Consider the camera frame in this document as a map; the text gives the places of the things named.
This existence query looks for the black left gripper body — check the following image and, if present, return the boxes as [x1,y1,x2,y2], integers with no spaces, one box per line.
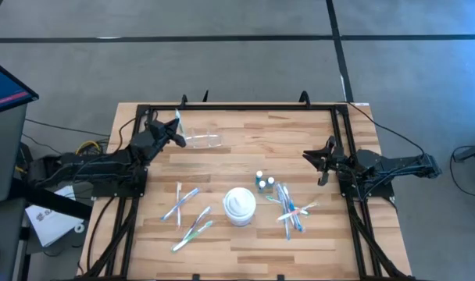
[148,119,175,144]

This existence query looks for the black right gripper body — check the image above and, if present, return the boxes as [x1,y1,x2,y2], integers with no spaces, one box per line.
[327,147,352,175]

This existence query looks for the clear plastic bag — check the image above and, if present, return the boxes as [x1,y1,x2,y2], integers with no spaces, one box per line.
[174,108,225,150]

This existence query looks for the white disinfecting wipes canister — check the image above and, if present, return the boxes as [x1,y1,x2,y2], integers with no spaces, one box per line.
[222,186,258,228]

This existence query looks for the black stand bar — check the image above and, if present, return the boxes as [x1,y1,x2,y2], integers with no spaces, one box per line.
[9,177,94,220]

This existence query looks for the white paper booklet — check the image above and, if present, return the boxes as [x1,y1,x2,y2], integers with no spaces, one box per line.
[25,185,85,248]

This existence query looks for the grey cabinet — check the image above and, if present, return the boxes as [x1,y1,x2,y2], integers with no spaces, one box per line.
[0,103,30,205]

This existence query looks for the blue screen monitor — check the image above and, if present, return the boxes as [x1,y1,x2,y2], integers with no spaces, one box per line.
[0,56,40,117]

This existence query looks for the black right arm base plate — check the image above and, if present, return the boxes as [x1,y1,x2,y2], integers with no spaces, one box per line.
[337,167,395,199]

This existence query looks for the black cable to right arm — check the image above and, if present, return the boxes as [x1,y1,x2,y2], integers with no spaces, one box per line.
[346,101,426,157]

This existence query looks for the black aluminium table frame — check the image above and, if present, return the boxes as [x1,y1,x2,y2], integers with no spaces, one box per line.
[79,101,416,281]

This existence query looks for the yellow cable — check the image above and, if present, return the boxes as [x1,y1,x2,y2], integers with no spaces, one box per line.
[75,139,102,156]

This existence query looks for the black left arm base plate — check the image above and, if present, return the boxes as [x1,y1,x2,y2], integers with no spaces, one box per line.
[91,167,148,198]

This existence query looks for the thin black floor cable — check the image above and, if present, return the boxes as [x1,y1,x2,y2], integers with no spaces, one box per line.
[24,118,112,137]

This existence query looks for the black floor cable loop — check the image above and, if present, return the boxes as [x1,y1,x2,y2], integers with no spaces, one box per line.
[450,144,475,198]

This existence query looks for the black cable beside table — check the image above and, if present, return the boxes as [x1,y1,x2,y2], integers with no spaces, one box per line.
[85,197,117,274]

